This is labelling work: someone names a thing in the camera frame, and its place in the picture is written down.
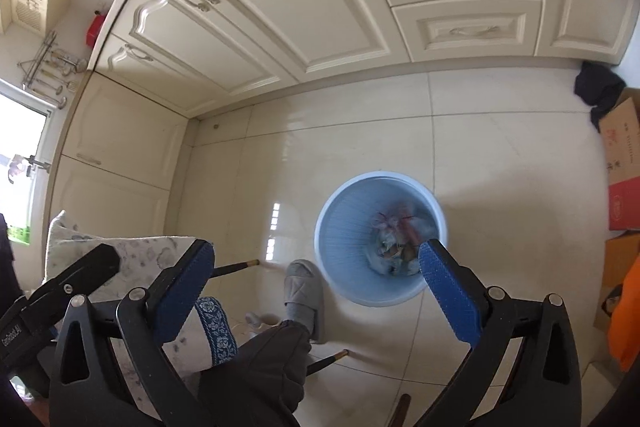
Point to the black table leg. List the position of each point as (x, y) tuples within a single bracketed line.
[(327, 362), (235, 268)]

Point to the person's dark trouser leg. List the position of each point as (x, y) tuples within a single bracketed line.
[(260, 372)]

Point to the black crumpled garment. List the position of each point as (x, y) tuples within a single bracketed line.
[(597, 87)]

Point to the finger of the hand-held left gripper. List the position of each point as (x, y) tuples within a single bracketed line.
[(80, 267)]

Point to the grey slipper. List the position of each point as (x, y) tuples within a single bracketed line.
[(302, 292)]

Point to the red container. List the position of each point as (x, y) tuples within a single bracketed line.
[(95, 29)]

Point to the steel faucet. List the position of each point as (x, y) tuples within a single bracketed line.
[(37, 164)]

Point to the brown white rag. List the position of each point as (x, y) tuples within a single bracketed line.
[(17, 168)]

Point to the steel hanging ladle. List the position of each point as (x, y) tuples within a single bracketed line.
[(52, 94)]

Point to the heap of wrappers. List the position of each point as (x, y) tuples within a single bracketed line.
[(395, 237)]

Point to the orange cloth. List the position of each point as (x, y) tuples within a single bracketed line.
[(631, 322)]

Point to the light blue plastic bin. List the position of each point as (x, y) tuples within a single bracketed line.
[(345, 232)]

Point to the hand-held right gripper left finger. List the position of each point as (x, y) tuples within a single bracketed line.
[(182, 292)]

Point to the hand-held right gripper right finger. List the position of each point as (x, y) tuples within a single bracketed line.
[(450, 292)]

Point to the steel utensil rail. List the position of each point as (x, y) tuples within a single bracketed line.
[(50, 57)]

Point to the white framed window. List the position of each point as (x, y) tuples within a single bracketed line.
[(20, 127)]

